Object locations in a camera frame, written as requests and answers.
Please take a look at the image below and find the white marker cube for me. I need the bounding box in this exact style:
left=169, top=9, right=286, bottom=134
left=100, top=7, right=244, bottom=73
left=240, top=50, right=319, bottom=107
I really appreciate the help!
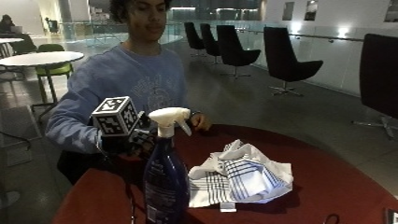
left=89, top=95, right=141, bottom=138

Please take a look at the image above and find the blue spray bottle white trigger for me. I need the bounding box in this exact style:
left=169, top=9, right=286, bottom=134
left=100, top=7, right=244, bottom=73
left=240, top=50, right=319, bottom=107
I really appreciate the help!
left=142, top=106, right=194, bottom=224

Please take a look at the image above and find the white blue striped cloth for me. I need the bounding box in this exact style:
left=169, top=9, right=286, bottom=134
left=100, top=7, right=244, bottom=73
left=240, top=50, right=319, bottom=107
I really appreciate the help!
left=188, top=138, right=294, bottom=214

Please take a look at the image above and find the person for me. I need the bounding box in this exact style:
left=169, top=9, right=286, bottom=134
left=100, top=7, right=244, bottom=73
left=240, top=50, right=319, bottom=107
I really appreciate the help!
left=0, top=13, right=16, bottom=35
left=44, top=0, right=213, bottom=187

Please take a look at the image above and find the black swivel chair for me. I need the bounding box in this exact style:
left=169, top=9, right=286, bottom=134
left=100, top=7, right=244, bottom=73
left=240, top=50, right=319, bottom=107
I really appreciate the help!
left=182, top=21, right=208, bottom=58
left=216, top=24, right=262, bottom=79
left=262, top=26, right=325, bottom=97
left=198, top=22, right=221, bottom=65
left=351, top=33, right=398, bottom=140

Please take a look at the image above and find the green chair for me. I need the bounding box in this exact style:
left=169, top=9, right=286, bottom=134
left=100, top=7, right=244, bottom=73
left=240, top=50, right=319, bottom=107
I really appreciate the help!
left=33, top=43, right=75, bottom=105

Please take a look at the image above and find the white round table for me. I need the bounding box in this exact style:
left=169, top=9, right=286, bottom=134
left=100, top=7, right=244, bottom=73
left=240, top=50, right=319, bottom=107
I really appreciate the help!
left=0, top=50, right=85, bottom=113
left=0, top=37, right=27, bottom=45

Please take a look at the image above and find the glass balustrade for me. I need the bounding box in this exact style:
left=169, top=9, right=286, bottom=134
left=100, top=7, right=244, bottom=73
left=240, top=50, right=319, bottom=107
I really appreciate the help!
left=61, top=21, right=184, bottom=43

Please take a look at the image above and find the metal handrail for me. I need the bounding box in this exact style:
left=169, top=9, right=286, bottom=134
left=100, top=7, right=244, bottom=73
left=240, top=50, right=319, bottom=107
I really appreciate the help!
left=236, top=28, right=366, bottom=44

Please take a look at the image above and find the dark chair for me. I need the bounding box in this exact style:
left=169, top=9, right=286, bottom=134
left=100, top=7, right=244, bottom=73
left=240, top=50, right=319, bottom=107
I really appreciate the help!
left=9, top=33, right=40, bottom=56

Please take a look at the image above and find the wall picture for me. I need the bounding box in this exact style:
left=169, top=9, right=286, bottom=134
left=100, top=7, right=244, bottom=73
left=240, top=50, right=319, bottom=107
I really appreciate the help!
left=303, top=0, right=319, bottom=22
left=281, top=1, right=295, bottom=21
left=383, top=0, right=398, bottom=23

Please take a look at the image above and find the black cable loop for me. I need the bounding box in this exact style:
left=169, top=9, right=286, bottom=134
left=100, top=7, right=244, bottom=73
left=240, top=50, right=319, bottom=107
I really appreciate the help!
left=322, top=213, right=342, bottom=224

